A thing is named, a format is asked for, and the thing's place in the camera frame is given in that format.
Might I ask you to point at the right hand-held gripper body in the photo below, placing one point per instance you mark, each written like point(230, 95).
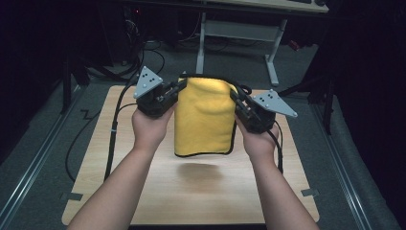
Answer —
point(271, 102)

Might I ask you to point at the crumpled white paper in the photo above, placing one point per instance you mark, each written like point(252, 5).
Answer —
point(184, 73)

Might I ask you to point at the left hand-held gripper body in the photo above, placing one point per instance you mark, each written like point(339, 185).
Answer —
point(146, 83)

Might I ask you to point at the black computer tower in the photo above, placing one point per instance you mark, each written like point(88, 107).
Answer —
point(121, 32)

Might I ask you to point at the black metal stand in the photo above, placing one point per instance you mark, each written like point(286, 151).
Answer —
point(67, 83)
point(327, 102)

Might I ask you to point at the person's left hand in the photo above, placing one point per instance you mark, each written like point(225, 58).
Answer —
point(148, 131)

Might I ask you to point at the metal floor rail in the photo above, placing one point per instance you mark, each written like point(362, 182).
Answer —
point(341, 166)
point(35, 163)

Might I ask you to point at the white-legged desk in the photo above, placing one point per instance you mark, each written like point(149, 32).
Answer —
point(242, 32)

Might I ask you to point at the grey tape strip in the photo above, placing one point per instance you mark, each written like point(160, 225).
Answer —
point(72, 196)
point(309, 192)

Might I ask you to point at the person's right hand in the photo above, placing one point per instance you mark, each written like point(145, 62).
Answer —
point(260, 143)

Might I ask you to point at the yellow and grey cloth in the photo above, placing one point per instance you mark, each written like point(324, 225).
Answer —
point(204, 118)

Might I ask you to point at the small red object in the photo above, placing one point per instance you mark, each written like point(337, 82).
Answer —
point(294, 45)

